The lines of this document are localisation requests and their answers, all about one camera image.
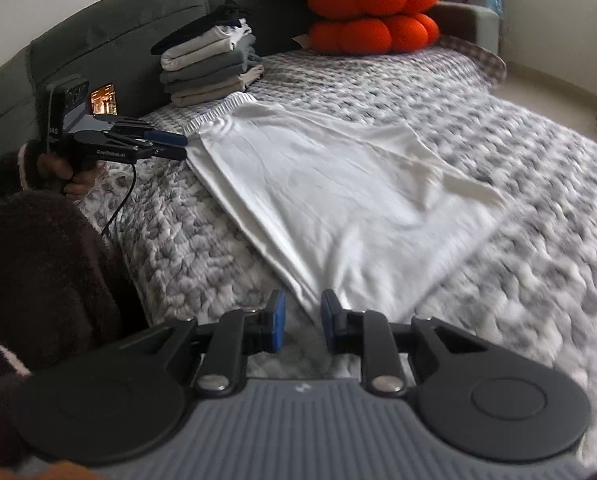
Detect black folded garment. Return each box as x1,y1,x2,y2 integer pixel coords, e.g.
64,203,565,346
151,0,252,56

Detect person's left hand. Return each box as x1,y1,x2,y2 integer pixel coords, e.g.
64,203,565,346
36,152,102,201

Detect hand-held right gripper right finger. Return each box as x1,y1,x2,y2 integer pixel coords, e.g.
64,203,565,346
321,288,484,396

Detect black cable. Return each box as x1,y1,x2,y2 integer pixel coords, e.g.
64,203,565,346
101,161,138,242

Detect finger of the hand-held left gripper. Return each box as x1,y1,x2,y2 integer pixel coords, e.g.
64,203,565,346
93,114,188,146
127,142,188,163

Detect grey quilted blanket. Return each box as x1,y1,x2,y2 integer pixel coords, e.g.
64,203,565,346
73,35,597,466

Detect smartphone with orange screen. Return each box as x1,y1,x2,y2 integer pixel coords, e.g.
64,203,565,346
89,85,118,117

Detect white folded garment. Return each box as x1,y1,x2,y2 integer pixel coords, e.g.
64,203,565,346
160,22,257,72

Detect white pants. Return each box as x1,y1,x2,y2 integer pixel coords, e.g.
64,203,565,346
186,92,510,327

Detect person's left forearm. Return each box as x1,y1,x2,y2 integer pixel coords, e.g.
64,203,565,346
0,142,44,206

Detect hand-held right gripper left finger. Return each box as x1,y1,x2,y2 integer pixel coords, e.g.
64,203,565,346
123,289,286,397

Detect dark grey sofa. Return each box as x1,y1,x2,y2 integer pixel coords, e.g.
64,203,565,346
0,0,503,201

